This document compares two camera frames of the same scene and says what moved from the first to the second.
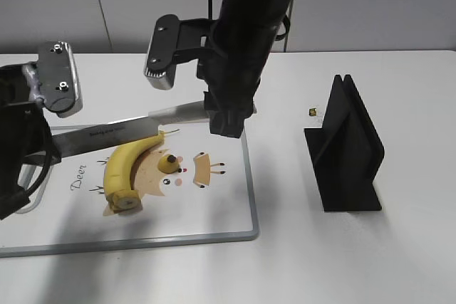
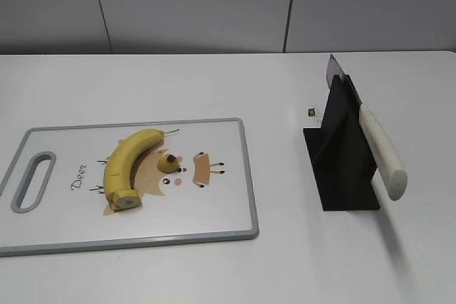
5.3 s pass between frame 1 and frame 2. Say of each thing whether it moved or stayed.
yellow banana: stayed
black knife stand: stayed
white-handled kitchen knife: moved
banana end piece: stayed
